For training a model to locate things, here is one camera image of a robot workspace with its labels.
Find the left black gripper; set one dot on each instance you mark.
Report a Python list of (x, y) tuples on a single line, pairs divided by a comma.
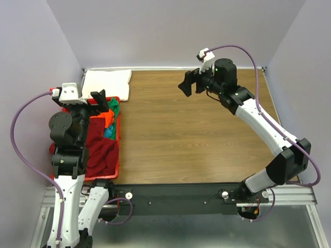
[(102, 106)]

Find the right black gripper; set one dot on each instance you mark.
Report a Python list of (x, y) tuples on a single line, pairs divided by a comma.
[(192, 77)]

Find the dark red t shirt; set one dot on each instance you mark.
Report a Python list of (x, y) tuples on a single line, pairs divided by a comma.
[(99, 157)]

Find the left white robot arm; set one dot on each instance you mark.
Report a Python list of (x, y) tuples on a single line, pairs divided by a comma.
[(65, 227)]

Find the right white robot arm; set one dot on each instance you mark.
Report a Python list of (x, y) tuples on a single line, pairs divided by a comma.
[(290, 154)]

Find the green t shirt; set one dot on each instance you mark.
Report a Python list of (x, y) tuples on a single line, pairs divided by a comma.
[(114, 107)]

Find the folded white t shirt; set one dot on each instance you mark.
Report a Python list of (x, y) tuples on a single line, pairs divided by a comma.
[(115, 83)]

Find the orange t shirt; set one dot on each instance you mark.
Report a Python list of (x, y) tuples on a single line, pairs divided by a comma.
[(108, 117)]

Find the teal t shirt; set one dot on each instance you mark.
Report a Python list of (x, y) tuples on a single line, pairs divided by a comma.
[(110, 132)]

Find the red plastic bin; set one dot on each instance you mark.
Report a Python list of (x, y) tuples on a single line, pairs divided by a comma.
[(79, 145)]

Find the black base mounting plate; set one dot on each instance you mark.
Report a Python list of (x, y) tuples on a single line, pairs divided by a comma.
[(179, 198)]

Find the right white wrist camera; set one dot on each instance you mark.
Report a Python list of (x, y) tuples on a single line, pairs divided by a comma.
[(206, 57)]

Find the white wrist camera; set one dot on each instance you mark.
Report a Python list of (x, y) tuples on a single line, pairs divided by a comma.
[(67, 94), (206, 57)]

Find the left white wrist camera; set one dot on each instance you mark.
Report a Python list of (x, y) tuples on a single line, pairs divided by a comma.
[(67, 94)]

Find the aluminium frame rail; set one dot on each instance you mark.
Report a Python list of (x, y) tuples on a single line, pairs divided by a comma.
[(285, 195)]

